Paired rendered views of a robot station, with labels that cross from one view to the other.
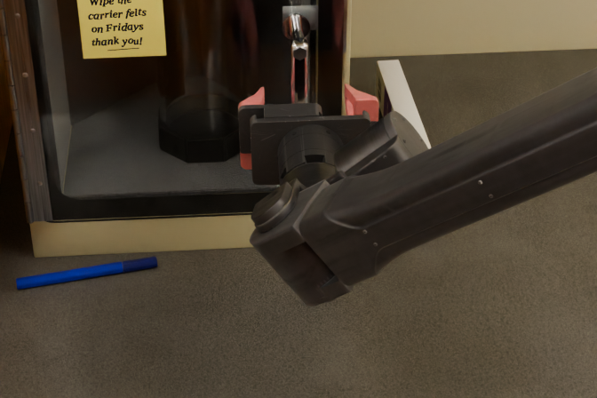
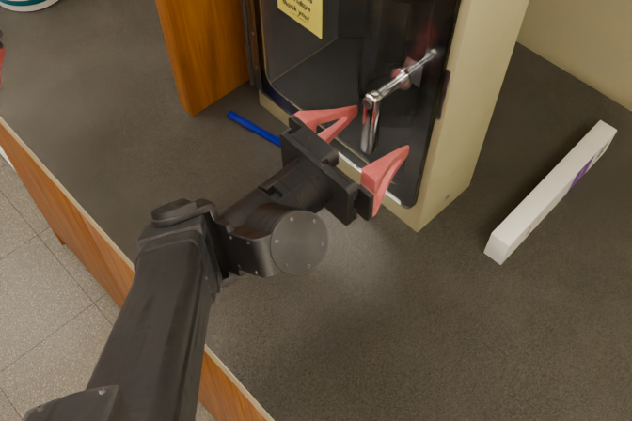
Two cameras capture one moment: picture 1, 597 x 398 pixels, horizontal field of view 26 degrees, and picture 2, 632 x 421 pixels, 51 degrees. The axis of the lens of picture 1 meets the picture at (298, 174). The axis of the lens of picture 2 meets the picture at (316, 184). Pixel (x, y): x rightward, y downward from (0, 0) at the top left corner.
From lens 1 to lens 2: 0.75 m
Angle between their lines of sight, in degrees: 41
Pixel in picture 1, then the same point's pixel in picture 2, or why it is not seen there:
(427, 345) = (363, 345)
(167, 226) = not seen: hidden behind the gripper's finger
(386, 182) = (154, 275)
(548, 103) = (124, 366)
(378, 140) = (266, 225)
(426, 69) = not seen: outside the picture
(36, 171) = (255, 58)
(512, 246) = (513, 330)
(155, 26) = (316, 14)
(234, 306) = not seen: hidden behind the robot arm
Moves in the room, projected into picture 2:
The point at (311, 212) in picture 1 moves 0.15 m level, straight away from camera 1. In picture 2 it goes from (150, 242) to (291, 156)
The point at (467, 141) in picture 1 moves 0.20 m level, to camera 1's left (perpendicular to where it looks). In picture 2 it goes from (144, 315) to (12, 132)
